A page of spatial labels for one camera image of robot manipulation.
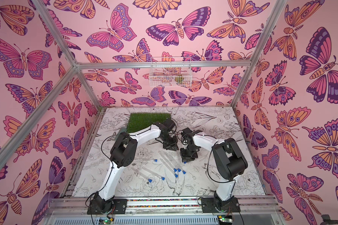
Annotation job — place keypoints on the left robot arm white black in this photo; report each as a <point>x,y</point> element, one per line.
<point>122,155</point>

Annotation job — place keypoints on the test tube blue stopper front-middle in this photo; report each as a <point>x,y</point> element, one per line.
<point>154,173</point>

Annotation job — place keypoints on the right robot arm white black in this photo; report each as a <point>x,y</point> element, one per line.
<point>229,160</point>

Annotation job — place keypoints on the white wire basket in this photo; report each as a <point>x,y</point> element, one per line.
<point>170,72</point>

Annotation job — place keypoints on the test tube blue stopper three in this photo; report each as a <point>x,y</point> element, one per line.
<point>175,163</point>

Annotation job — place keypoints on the test tube blue stopper two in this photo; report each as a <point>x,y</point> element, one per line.
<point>168,164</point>

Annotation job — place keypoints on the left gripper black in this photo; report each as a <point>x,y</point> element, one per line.
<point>175,145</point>

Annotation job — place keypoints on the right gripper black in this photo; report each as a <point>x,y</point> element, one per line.
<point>188,153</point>

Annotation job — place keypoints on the green artificial grass mat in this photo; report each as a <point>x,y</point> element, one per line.
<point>140,121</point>

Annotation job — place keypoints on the test tube blue stopper left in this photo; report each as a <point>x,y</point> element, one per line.
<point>147,159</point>

